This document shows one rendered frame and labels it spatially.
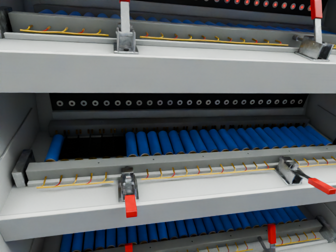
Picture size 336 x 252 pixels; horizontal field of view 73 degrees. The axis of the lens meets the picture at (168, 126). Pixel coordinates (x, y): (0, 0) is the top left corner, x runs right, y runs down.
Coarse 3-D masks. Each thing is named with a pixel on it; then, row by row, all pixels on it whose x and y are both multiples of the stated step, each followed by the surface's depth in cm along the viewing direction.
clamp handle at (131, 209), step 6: (126, 180) 31; (126, 186) 30; (126, 192) 29; (132, 192) 29; (126, 198) 27; (132, 198) 27; (126, 204) 26; (132, 204) 26; (126, 210) 25; (132, 210) 25; (126, 216) 25; (132, 216) 25
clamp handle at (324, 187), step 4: (292, 168) 37; (296, 168) 37; (296, 172) 36; (300, 172) 36; (300, 176) 35; (304, 176) 35; (308, 176) 35; (308, 180) 34; (312, 180) 33; (316, 180) 33; (320, 180) 33; (312, 184) 33; (316, 184) 32; (320, 184) 32; (324, 184) 32; (320, 188) 32; (324, 188) 31; (328, 188) 31; (332, 188) 31; (324, 192) 31; (328, 192) 30; (332, 192) 31
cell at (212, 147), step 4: (200, 132) 45; (204, 132) 44; (200, 136) 44; (204, 136) 43; (208, 136) 43; (204, 140) 43; (208, 140) 42; (212, 140) 42; (204, 144) 42; (208, 144) 41; (212, 144) 41; (208, 148) 41; (212, 148) 40; (216, 148) 40
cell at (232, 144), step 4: (220, 132) 45; (224, 132) 45; (220, 136) 45; (224, 136) 44; (228, 136) 44; (224, 140) 43; (228, 140) 43; (232, 140) 43; (228, 144) 42; (232, 144) 42; (228, 148) 42; (232, 148) 41; (236, 148) 41
